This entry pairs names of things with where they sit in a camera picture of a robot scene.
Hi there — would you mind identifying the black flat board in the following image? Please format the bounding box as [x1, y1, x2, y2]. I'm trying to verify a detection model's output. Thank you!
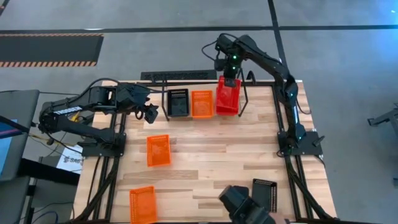
[17, 157, 81, 187]

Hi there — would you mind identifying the black aluminium table frame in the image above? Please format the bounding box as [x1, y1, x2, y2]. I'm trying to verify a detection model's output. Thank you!
[72, 80, 340, 224]

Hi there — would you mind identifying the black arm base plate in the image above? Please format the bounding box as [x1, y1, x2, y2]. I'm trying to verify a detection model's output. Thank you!
[277, 130, 326, 156]
[81, 133, 127, 157]

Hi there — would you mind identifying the black perforated metal panel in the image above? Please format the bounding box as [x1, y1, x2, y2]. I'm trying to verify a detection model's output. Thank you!
[140, 69, 218, 81]

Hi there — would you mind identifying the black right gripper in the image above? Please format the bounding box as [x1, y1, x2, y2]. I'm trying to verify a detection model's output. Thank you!
[224, 51, 243, 88]

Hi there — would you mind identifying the white printed paper sheet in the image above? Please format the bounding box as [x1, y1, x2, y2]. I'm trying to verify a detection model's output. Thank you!
[55, 144, 85, 175]

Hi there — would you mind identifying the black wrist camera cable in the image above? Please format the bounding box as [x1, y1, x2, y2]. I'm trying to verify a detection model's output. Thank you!
[201, 39, 219, 62]

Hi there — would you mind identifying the orange plastic slotted basket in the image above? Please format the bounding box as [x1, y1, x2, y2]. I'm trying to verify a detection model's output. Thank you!
[146, 134, 172, 168]
[190, 90, 215, 119]
[129, 185, 158, 224]

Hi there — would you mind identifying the black wire rack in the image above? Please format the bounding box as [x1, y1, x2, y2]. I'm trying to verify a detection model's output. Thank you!
[160, 66, 250, 122]

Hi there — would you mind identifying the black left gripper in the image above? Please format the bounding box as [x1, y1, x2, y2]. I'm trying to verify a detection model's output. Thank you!
[116, 82, 159, 124]

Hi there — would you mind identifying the grey metal stand base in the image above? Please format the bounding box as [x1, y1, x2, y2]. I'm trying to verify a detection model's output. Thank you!
[367, 105, 398, 138]

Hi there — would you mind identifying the black hazard-striped floor mat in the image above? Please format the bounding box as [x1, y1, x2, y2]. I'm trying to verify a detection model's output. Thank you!
[0, 33, 104, 68]

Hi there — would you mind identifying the monitor with blue screen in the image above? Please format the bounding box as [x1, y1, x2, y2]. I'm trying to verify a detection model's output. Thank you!
[0, 115, 34, 177]

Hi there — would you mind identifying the black faceted device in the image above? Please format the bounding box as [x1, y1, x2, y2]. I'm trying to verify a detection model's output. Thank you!
[218, 184, 278, 224]

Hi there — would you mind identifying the black plastic slotted basket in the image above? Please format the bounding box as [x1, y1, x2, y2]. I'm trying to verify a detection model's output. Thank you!
[251, 178, 278, 214]
[167, 88, 190, 118]

